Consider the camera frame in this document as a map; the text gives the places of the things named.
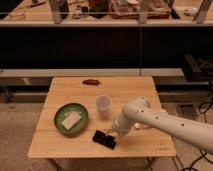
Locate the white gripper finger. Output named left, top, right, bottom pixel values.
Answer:
left=106, top=128, right=113, bottom=135
left=111, top=132, right=119, bottom=137

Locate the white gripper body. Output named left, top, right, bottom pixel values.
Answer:
left=112, top=115, right=131, bottom=136

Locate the black eraser block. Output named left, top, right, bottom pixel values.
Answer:
left=92, top=130, right=116, bottom=149

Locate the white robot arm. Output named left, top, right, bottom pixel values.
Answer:
left=110, top=96, right=213, bottom=155

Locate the white plastic bottle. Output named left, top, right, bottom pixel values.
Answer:
left=133, top=108, right=169, bottom=130

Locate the wooden folding table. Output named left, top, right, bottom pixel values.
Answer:
left=28, top=76, right=176, bottom=159

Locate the white sponge block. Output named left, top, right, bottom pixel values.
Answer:
left=61, top=112, right=81, bottom=129

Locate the dark red chili pepper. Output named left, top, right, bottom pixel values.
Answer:
left=82, top=79, right=100, bottom=85

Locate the green plate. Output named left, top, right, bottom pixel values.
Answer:
left=54, top=103, right=88, bottom=136

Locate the long metal shelf rail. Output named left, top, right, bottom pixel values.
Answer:
left=0, top=68, right=183, bottom=78

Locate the black floor cable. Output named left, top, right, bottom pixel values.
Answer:
left=166, top=99, right=213, bottom=171

